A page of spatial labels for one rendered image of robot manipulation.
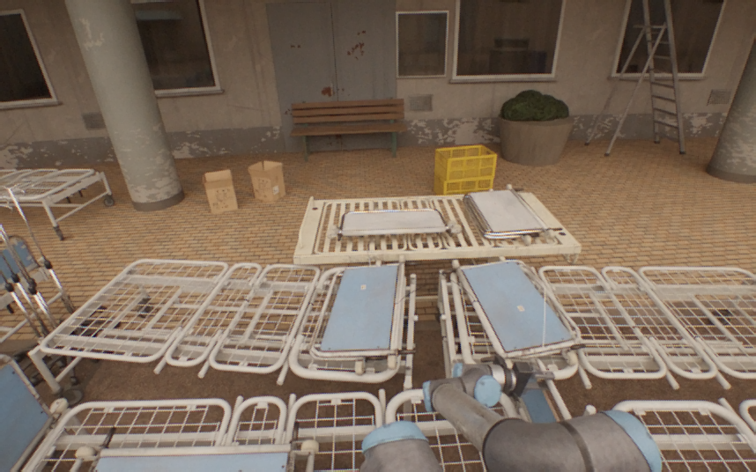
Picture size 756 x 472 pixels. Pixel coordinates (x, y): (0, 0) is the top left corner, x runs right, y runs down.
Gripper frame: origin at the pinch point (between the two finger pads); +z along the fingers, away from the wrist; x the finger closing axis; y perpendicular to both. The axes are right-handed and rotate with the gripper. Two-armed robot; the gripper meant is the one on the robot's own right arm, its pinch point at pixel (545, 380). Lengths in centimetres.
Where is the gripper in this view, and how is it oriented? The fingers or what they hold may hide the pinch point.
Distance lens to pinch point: 155.0
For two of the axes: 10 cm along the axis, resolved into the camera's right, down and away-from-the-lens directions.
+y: 0.5, 4.9, -8.7
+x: 1.4, -8.7, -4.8
